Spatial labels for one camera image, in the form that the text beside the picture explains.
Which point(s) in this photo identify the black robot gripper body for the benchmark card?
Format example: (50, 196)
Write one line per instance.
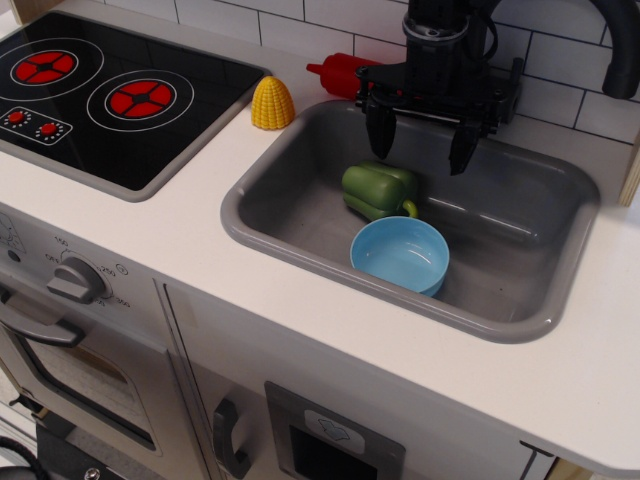
(444, 77)

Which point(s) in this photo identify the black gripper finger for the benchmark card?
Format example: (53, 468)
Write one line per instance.
(381, 128)
(463, 146)

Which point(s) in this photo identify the yellow toy corn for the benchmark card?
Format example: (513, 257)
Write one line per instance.
(272, 105)

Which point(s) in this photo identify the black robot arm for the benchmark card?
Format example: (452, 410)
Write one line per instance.
(446, 10)

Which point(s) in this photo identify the grey sink basin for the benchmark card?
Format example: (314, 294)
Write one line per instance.
(515, 222)

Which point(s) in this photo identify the light blue bowl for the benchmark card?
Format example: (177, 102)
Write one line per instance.
(404, 251)

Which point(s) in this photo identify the red ketchup bottle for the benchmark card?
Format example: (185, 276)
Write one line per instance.
(338, 74)

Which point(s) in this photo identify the green toy bell pepper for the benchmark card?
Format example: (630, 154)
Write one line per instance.
(376, 190)

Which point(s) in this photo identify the black faucet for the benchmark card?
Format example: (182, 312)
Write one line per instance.
(567, 47)

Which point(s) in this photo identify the black toy stovetop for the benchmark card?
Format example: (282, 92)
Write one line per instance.
(113, 109)

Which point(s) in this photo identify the grey dispenser panel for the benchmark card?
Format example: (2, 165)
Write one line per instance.
(313, 442)

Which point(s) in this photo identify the grey oven knob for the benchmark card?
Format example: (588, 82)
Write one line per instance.
(76, 280)

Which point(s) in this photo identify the toy oven door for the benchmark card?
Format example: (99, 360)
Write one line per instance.
(118, 387)

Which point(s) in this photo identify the grey cabinet door handle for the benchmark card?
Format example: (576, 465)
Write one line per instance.
(235, 463)

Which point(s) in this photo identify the grey oven door handle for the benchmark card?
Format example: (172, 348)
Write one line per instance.
(36, 323)

